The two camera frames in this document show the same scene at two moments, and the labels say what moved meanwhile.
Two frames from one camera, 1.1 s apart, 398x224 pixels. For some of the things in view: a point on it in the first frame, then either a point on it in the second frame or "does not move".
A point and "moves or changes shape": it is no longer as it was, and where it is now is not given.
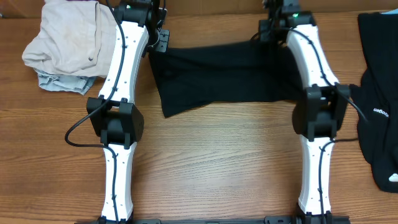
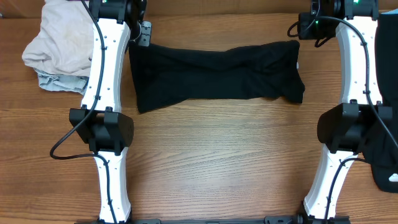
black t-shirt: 186,77 moves or changes shape
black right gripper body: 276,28 -> 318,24
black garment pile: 377,96 does not move
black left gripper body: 160,43 -> 141,35
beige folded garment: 74,38 does not move
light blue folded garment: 66,83 does not move
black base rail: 268,221 does not move
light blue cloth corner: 393,12 does not move
